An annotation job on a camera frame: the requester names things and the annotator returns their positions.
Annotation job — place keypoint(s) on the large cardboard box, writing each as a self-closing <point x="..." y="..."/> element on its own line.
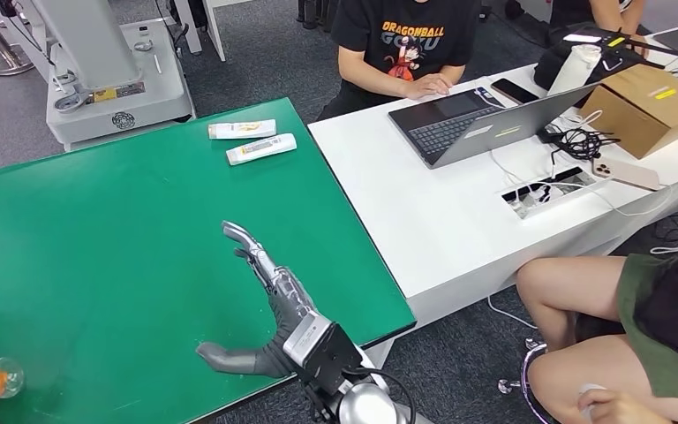
<point x="634" y="109"/>

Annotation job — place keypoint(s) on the white handheld controller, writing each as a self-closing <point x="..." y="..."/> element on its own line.
<point x="590" y="391"/>

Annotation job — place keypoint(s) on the person with bare forearms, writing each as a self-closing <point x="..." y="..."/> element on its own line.
<point x="611" y="10"/>

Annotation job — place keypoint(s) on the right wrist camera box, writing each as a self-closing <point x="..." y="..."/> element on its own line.
<point x="327" y="357"/>

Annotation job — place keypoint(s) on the white tube with orange print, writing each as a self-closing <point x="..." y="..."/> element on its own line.
<point x="241" y="129"/>

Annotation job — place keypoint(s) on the chrome chair base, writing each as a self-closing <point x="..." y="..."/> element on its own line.
<point x="507" y="386"/>

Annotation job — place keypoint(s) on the white tube with barcode label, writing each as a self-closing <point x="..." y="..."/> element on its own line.
<point x="260" y="150"/>

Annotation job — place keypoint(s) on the silver open laptop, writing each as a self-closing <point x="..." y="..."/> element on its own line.
<point x="450" y="127"/>

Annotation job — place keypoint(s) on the grey machine stand base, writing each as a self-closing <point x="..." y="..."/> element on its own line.
<point x="150" y="98"/>

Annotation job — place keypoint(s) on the chrome stanchion post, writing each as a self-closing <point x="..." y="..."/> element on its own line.
<point x="5" y="61"/>

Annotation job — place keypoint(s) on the black smartphone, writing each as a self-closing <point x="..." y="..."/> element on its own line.
<point x="513" y="90"/>

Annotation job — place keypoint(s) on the white cylindrical cup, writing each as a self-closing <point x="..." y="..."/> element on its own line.
<point x="575" y="67"/>

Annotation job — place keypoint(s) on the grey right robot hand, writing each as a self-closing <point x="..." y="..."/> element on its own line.
<point x="283" y="298"/>

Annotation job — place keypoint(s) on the white table legs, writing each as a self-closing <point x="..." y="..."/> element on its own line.
<point x="214" y="28"/>

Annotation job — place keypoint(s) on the person in shorts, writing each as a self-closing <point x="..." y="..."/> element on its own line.
<point x="573" y="287"/>

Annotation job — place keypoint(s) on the black bag with yellow sticker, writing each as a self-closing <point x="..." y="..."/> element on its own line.
<point x="549" y="69"/>

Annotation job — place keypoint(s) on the gold smartphone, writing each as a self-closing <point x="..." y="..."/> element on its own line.
<point x="628" y="174"/>

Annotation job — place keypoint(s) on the person in printed shirt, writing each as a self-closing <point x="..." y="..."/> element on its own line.
<point x="412" y="23"/>

